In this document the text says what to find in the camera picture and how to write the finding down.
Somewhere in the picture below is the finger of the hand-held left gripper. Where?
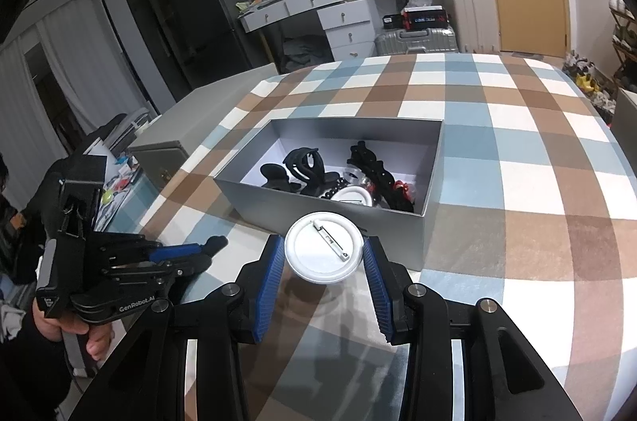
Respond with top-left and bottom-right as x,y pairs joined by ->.
92,235 -> 230,264
100,255 -> 213,300

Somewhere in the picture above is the white dresser desk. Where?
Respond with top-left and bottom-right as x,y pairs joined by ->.
237,0 -> 382,64

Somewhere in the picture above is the group of shoes on floor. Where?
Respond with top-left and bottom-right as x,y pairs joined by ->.
561,51 -> 619,124

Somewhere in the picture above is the checked bed cover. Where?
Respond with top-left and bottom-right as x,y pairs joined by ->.
142,51 -> 637,421

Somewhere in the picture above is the dark wardrobe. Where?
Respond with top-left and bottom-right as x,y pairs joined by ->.
115,0 -> 201,114

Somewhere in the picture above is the small black hair clip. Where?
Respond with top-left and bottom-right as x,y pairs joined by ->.
259,163 -> 305,194

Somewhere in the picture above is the silver suitcase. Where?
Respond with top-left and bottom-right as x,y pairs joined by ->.
373,27 -> 459,58

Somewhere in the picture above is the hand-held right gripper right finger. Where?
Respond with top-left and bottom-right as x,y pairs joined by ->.
361,235 -> 578,421

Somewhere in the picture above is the silver cardboard box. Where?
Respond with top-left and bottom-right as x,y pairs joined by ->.
213,117 -> 445,273

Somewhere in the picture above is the person's left hand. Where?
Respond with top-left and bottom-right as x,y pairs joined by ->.
32,296 -> 114,364

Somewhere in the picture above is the large black claw clip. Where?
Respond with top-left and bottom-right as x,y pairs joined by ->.
282,145 -> 342,199

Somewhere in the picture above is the black beaded hair tie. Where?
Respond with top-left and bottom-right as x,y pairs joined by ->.
321,181 -> 352,202

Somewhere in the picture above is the white curtain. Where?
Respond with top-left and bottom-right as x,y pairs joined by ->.
0,0 -> 166,213

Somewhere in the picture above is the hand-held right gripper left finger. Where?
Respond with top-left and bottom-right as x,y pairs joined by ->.
70,234 -> 287,421

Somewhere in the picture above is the person's left forearm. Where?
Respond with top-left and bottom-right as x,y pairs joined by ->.
0,314 -> 74,421

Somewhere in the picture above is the white upright suitcase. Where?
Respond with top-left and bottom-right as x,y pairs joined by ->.
437,0 -> 499,54

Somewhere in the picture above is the black wavy hair clip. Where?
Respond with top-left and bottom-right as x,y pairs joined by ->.
346,140 -> 415,214

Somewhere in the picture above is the grey clothes pile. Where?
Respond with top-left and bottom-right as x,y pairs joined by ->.
277,35 -> 332,74

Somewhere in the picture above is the wooden shoe rack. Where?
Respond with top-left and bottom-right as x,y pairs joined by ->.
606,0 -> 637,94

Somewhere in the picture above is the black fridge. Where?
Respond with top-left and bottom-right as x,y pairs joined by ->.
166,0 -> 270,92

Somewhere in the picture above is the cluttered side table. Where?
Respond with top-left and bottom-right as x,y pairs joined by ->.
81,112 -> 151,233

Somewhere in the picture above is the black and red box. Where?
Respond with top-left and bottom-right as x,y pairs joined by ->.
401,6 -> 449,31

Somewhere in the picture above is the round pin badge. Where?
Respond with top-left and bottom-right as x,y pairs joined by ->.
330,186 -> 375,207
283,211 -> 375,286

